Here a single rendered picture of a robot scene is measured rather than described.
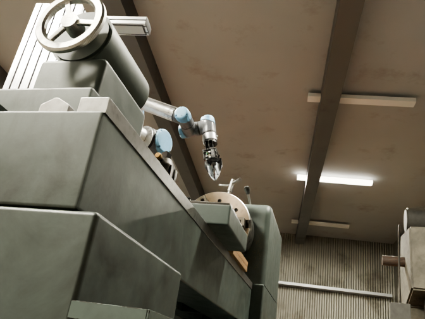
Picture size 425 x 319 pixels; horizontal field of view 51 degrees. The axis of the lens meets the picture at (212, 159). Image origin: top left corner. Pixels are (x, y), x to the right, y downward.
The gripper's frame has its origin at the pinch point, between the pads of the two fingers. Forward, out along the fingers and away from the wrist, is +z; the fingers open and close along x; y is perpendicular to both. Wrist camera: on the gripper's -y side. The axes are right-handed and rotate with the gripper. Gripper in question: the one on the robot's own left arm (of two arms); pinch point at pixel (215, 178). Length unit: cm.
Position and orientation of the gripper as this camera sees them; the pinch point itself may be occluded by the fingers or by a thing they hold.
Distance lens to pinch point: 224.2
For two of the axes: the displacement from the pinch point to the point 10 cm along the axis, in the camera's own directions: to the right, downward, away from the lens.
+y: -2.3, -4.4, -8.7
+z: 1.0, 8.8, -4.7
